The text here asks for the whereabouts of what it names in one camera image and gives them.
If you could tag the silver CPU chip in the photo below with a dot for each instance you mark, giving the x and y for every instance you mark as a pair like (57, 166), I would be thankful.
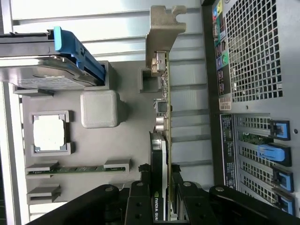
(49, 133)

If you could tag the grey parts rack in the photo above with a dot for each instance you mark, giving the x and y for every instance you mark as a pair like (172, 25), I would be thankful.
(98, 145)

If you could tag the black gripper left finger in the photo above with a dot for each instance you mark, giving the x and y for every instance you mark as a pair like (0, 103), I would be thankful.
(138, 206)

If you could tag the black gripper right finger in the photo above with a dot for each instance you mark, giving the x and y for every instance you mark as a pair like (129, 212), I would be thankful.
(197, 206)

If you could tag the hard disk with blue carrier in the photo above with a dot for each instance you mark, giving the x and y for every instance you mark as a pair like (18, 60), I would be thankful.
(35, 75)

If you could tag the green RAM stick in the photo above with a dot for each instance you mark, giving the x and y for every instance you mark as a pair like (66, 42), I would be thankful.
(77, 169)

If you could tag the black PC case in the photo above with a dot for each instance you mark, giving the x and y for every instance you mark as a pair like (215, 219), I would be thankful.
(253, 47)

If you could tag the blue slot clip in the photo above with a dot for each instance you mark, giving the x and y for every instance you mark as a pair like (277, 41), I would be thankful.
(287, 204)
(284, 179)
(272, 152)
(280, 130)

